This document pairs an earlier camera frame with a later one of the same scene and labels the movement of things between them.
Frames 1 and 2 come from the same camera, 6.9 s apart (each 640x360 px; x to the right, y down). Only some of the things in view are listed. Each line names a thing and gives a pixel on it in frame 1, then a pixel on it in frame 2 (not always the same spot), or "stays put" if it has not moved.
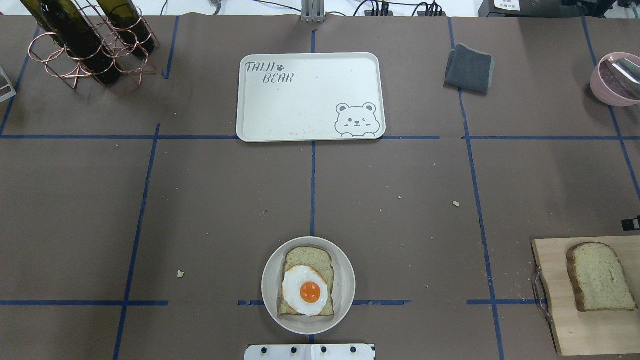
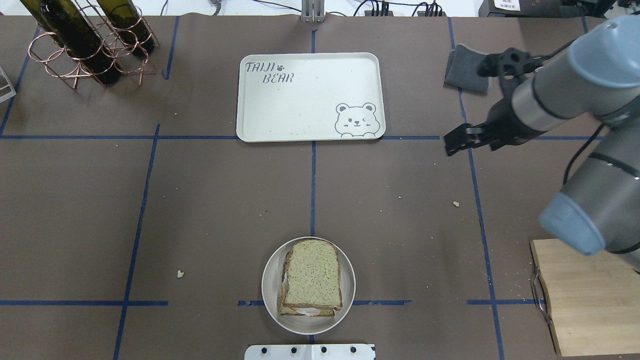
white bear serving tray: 310,96 stays put
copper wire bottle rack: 83,41 stays put
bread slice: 598,278 to 312,275
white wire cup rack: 13,92 stays put
